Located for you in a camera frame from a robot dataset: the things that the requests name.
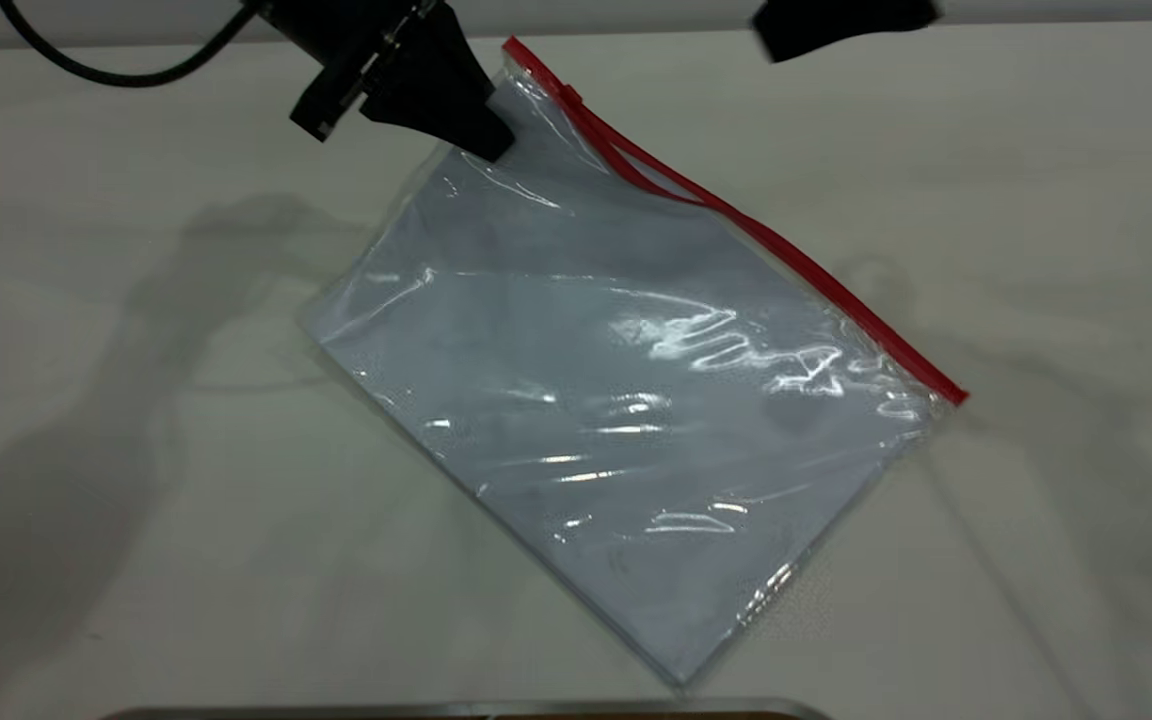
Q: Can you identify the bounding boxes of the clear plastic zip bag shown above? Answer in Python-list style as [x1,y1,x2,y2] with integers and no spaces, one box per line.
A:
[300,35,971,692]

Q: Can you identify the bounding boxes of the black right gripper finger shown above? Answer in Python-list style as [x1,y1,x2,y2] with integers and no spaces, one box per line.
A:
[750,0,943,64]

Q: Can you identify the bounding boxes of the grey metal frame edge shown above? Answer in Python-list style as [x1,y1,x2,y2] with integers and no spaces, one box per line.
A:
[99,697,834,720]

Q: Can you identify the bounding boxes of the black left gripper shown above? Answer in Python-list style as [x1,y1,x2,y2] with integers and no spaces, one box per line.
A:
[258,0,517,164]

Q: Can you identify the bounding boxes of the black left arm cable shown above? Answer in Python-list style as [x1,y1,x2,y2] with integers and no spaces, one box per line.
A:
[0,0,259,89]

